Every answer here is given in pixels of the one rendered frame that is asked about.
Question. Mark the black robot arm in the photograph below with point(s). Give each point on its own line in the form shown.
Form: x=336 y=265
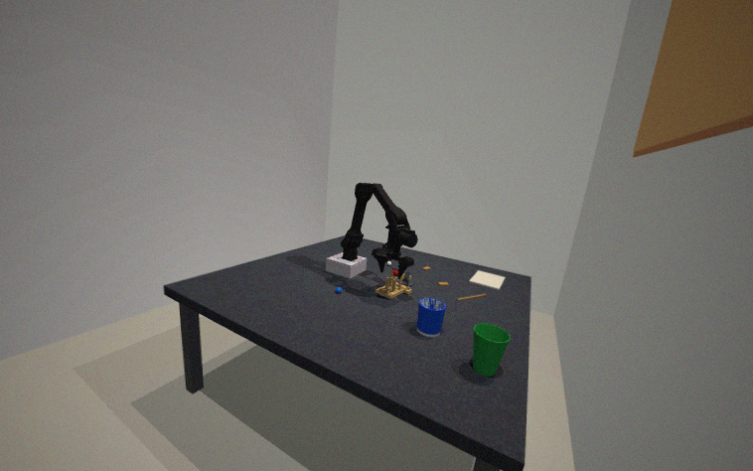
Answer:
x=398 y=228

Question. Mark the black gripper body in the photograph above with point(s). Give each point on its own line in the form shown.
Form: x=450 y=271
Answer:
x=403 y=261

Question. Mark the green plastic cup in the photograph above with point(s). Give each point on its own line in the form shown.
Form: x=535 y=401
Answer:
x=489 y=345

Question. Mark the dark blue cup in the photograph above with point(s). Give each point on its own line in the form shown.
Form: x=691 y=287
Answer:
x=430 y=317

